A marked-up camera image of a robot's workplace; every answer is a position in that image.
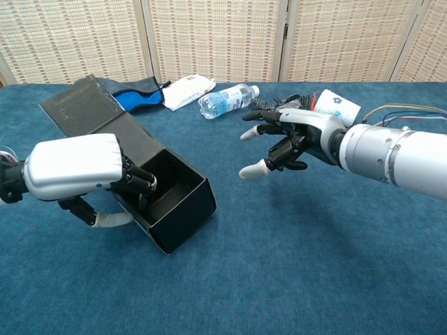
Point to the grey towel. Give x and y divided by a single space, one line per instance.
139 85

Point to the white tissue pack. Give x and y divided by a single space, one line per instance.
186 90

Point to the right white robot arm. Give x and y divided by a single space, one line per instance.
394 157

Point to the grey knit glove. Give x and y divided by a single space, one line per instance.
290 101

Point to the woven folding screen panel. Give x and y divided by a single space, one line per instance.
429 38
213 31
349 38
70 38

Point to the clear plastic water bottle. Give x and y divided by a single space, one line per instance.
227 101

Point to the blue cloth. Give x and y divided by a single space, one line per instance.
139 101

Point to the black screen hinge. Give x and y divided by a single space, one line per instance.
285 30

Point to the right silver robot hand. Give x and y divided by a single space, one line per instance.
307 129

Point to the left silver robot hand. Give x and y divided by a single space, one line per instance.
73 164

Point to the white paper cup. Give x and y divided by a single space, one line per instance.
337 104

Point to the black paper box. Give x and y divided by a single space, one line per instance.
104 115

